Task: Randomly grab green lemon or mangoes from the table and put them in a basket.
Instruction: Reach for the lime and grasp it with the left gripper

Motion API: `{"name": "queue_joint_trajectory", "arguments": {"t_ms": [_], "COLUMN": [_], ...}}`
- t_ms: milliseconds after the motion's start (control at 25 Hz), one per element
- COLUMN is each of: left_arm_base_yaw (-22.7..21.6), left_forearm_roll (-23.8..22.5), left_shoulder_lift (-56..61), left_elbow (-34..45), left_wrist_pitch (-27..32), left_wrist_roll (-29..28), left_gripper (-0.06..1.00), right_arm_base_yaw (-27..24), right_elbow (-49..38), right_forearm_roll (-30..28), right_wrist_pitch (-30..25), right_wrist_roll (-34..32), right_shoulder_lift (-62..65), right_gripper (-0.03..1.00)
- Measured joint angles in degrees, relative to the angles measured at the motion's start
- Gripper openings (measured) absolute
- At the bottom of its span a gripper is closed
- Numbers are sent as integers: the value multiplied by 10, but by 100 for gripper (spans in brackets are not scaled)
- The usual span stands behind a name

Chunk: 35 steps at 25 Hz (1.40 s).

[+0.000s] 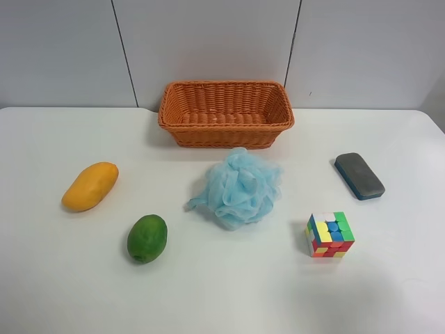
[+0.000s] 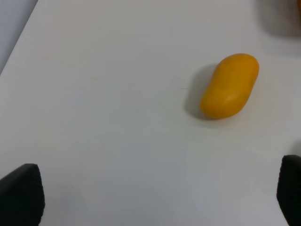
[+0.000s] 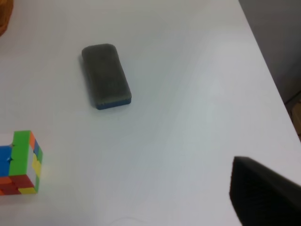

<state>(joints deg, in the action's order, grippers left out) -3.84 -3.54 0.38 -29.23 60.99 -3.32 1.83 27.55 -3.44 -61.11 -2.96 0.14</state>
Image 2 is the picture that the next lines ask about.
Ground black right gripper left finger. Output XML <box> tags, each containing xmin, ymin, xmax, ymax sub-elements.
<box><xmin>0</xmin><ymin>163</ymin><xmax>45</xmax><ymax>226</ymax></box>

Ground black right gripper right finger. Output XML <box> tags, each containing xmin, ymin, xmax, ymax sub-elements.
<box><xmin>277</xmin><ymin>155</ymin><xmax>301</xmax><ymax>226</ymax></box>

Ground yellow mango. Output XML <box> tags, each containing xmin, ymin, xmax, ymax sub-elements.
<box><xmin>199</xmin><ymin>53</ymin><xmax>260</xmax><ymax>119</ymax></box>

